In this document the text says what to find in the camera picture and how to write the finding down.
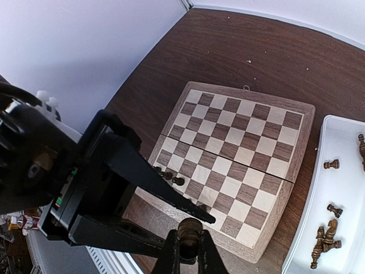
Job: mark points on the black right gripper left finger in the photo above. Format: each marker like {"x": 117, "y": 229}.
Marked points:
{"x": 169, "y": 260}

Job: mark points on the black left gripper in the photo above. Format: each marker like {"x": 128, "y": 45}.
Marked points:
{"x": 81, "y": 185}

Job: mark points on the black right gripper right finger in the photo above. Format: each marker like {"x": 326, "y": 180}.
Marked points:
{"x": 209, "y": 259}

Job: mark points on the dark chess piece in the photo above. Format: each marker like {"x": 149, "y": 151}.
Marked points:
{"x": 166, "y": 175}

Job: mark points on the dark chess piece crossing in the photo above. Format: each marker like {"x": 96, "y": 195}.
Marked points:
{"x": 318, "y": 248}

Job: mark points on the wooden chess board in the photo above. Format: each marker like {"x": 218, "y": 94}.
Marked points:
{"x": 239, "y": 153}

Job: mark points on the dark chess pawn pile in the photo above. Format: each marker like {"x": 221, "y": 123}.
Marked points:
{"x": 328, "y": 246}

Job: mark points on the dark chess knight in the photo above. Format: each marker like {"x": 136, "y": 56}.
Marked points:
{"x": 330, "y": 233}

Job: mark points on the white plastic divided tray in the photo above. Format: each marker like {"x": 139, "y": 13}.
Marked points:
{"x": 344, "y": 188}

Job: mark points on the aluminium front rail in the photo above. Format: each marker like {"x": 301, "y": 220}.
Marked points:
{"x": 59, "y": 257}

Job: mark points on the left aluminium frame post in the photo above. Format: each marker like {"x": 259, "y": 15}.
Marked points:
{"x": 188, "y": 4}

